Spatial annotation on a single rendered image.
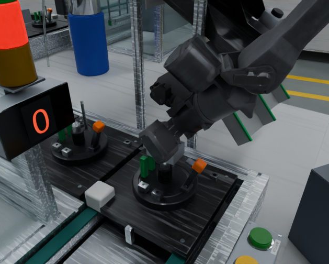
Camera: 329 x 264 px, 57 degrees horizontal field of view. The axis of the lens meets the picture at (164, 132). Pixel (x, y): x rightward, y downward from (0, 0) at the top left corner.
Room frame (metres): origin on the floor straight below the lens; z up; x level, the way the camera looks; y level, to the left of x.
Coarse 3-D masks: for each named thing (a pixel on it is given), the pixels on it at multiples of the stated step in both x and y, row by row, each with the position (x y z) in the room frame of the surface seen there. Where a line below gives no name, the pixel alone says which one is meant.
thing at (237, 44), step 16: (176, 0) 0.74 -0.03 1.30; (192, 0) 0.71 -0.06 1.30; (208, 0) 0.84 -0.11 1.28; (224, 0) 0.80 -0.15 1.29; (240, 0) 0.78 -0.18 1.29; (192, 16) 0.71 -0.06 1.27; (208, 16) 0.68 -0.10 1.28; (224, 16) 0.80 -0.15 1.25; (240, 16) 0.77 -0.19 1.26; (208, 32) 0.68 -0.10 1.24; (224, 32) 0.72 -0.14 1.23; (240, 32) 0.75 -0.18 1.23; (256, 32) 0.74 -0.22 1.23; (224, 48) 0.65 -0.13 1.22; (240, 48) 0.68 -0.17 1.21
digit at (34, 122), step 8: (48, 96) 0.39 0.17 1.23; (32, 104) 0.37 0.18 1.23; (40, 104) 0.38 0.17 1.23; (48, 104) 0.39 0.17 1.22; (24, 112) 0.35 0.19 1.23; (32, 112) 0.36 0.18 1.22; (40, 112) 0.37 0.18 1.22; (48, 112) 0.38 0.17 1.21; (24, 120) 0.35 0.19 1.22; (32, 120) 0.36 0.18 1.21; (40, 120) 0.37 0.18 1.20; (48, 120) 0.38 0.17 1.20; (32, 128) 0.36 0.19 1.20; (40, 128) 0.37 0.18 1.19; (48, 128) 0.38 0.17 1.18; (56, 128) 0.39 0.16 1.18; (32, 136) 0.36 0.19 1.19; (40, 136) 0.37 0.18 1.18
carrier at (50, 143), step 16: (64, 128) 0.71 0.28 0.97; (80, 128) 0.62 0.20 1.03; (112, 128) 0.71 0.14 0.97; (48, 144) 0.64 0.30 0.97; (64, 144) 0.61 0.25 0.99; (80, 144) 0.61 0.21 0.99; (112, 144) 0.64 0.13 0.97; (48, 160) 0.57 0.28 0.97; (64, 160) 0.55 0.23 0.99; (80, 160) 0.55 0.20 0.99; (96, 160) 0.57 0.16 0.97; (112, 160) 0.57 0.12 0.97; (128, 160) 0.59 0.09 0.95; (64, 176) 0.51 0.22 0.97; (80, 176) 0.51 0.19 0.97; (96, 176) 0.51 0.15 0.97; (80, 192) 0.46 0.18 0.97
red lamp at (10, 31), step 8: (0, 8) 0.36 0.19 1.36; (8, 8) 0.37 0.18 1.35; (16, 8) 0.38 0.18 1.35; (0, 16) 0.36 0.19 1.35; (8, 16) 0.37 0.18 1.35; (16, 16) 0.38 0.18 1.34; (0, 24) 0.36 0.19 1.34; (8, 24) 0.37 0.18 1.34; (16, 24) 0.37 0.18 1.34; (24, 24) 0.39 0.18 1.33; (0, 32) 0.36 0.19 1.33; (8, 32) 0.37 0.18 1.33; (16, 32) 0.37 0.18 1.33; (24, 32) 0.38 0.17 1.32; (0, 40) 0.36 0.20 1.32; (8, 40) 0.36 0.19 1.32; (16, 40) 0.37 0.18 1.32; (24, 40) 0.38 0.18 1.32; (0, 48) 0.36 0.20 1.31; (8, 48) 0.36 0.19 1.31
